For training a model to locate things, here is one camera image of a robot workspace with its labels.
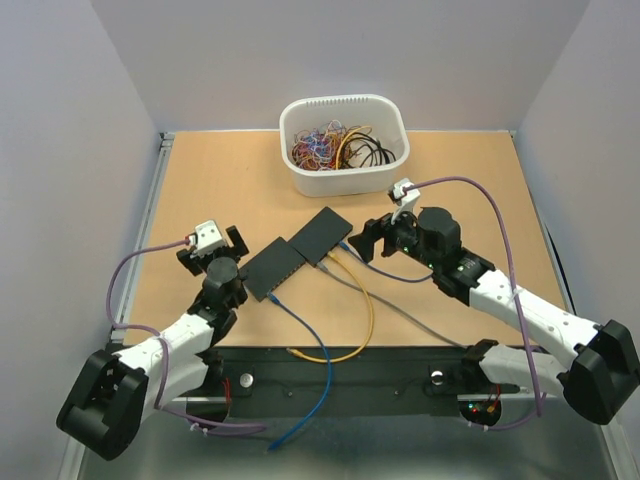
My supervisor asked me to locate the tangled coloured wires bundle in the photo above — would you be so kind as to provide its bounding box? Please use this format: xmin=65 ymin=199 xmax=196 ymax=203
xmin=289 ymin=118 xmax=351 ymax=174

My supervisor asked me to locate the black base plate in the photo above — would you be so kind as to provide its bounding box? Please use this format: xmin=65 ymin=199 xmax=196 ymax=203
xmin=165 ymin=346 xmax=532 ymax=425

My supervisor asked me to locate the aluminium frame rail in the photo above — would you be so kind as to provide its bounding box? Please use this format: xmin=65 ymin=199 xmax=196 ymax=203
xmin=79 ymin=357 xmax=621 ymax=401

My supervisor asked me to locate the white plastic bin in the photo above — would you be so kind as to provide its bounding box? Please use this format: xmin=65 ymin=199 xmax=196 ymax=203
xmin=279 ymin=94 xmax=410 ymax=197

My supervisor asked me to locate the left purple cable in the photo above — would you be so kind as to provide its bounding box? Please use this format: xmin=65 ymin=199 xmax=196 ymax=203
xmin=107 ymin=238 xmax=267 ymax=437

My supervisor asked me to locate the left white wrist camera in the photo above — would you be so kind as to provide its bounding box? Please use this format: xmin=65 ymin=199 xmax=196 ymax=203
xmin=187 ymin=220 xmax=227 ymax=258

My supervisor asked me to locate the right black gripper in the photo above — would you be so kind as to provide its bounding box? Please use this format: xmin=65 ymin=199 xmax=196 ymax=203
xmin=347 ymin=200 xmax=439 ymax=271

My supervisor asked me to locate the black network switch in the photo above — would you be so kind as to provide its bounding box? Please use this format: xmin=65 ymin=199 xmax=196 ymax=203
xmin=240 ymin=237 xmax=305 ymax=302
xmin=288 ymin=206 xmax=353 ymax=266

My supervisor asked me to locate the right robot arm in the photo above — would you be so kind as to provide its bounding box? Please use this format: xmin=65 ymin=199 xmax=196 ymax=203
xmin=348 ymin=207 xmax=639 ymax=425

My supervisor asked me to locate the dark blue ethernet cable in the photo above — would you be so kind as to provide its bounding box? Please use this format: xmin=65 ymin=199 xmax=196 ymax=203
xmin=337 ymin=240 xmax=435 ymax=284

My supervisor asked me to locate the black cable bundle in bin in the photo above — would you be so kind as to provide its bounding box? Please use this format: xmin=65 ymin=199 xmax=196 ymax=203
xmin=344 ymin=130 xmax=398 ymax=170

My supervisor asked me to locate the grey ethernet cable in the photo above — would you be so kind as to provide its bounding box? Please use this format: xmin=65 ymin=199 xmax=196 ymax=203
xmin=317 ymin=260 xmax=471 ymax=348

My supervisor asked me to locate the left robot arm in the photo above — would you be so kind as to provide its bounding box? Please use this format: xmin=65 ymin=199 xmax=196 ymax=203
xmin=56 ymin=220 xmax=249 ymax=460

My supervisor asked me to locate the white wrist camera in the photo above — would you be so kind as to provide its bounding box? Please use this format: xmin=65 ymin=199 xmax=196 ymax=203
xmin=187 ymin=220 xmax=227 ymax=258
xmin=388 ymin=178 xmax=420 ymax=224

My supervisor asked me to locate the yellow ethernet cable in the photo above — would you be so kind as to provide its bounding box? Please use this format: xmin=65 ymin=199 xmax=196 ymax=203
xmin=286 ymin=252 xmax=376 ymax=363

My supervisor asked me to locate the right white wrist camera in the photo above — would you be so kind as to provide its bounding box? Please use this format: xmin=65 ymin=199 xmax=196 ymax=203
xmin=388 ymin=178 xmax=420 ymax=224

